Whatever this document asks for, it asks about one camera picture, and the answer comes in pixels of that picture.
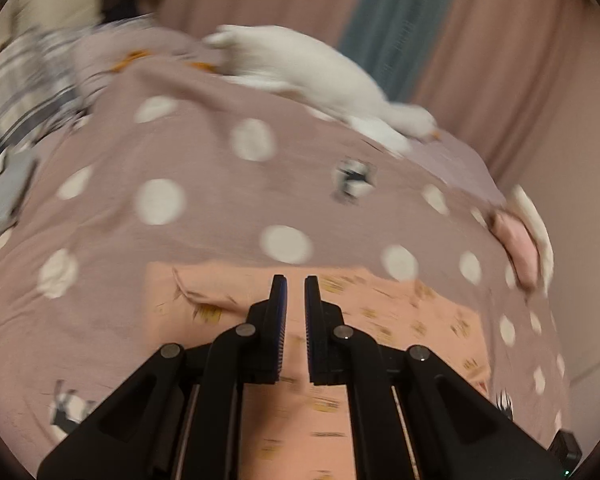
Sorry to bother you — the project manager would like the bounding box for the peach cartoon print shirt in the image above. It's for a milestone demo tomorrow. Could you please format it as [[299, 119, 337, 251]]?
[[144, 261, 491, 479]]

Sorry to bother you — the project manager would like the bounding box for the mauve polka dot bedspread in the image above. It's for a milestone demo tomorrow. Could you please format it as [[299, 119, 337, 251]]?
[[0, 28, 570, 479]]

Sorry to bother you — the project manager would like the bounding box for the pink curtain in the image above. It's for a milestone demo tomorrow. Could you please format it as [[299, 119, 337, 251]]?
[[158, 0, 590, 186]]

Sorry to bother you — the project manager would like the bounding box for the plaid grey blanket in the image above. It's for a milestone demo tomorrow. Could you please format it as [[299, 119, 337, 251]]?
[[0, 15, 155, 154]]

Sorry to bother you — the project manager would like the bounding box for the white goose plush toy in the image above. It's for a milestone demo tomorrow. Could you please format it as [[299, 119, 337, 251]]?
[[202, 25, 439, 157]]

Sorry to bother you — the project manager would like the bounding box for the teal curtain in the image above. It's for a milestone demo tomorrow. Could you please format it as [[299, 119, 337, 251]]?
[[338, 0, 452, 102]]

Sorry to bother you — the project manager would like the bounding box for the grey pillow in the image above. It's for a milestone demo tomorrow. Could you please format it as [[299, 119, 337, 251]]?
[[11, 0, 103, 36]]

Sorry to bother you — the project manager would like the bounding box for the black tracking camera box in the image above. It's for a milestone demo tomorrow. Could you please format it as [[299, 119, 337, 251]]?
[[548, 429, 582, 478]]

